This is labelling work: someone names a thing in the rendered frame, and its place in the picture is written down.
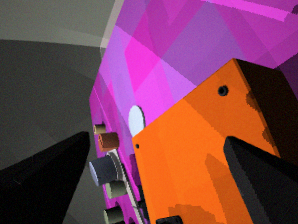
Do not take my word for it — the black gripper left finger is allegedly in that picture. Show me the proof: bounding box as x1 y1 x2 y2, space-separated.
0 132 90 224

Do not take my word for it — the orange cylinder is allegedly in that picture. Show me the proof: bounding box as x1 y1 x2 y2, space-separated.
98 132 120 152

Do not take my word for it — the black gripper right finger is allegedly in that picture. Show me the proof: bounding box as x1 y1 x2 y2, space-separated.
223 135 298 224

